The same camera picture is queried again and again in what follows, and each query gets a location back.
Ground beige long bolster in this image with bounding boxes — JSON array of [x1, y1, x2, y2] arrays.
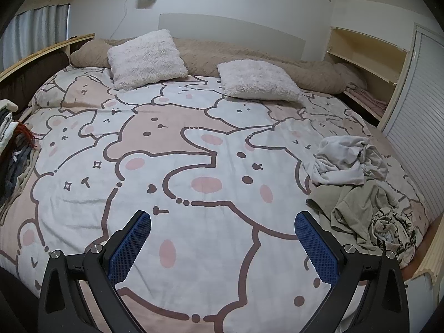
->
[[69, 36, 367, 95]]

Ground grey curtain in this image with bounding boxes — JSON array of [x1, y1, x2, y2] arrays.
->
[[1, 4, 71, 71]]

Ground fluffy white pillow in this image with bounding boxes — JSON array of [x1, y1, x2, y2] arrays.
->
[[217, 59, 301, 102], [107, 29, 188, 90]]

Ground right fluffy white pillow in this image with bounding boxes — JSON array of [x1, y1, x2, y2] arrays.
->
[[217, 59, 301, 102]]

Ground beige graffiti print pants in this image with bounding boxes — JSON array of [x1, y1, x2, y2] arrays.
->
[[369, 207, 417, 269]]

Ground white headboard panel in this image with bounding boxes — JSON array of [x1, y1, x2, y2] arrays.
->
[[158, 14, 306, 60]]

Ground left fluffy white pillow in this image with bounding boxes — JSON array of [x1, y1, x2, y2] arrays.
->
[[107, 29, 188, 90]]

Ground stack of folded clothes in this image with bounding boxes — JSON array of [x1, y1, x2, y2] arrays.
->
[[1, 99, 40, 225]]

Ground crumpled white garment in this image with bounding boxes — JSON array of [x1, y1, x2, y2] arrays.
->
[[309, 135, 388, 186]]

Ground crumpled olive garment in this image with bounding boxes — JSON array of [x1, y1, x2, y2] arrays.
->
[[307, 180, 401, 255]]

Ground cream wall niche shelf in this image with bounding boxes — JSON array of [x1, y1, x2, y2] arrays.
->
[[325, 27, 409, 126]]

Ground white louvered door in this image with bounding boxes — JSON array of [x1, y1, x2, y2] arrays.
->
[[382, 24, 444, 220]]

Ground bear pattern bed cover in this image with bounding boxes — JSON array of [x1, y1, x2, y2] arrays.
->
[[0, 65, 434, 333]]

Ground wooden bed shelf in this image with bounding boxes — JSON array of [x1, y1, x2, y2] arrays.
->
[[1, 34, 95, 113]]

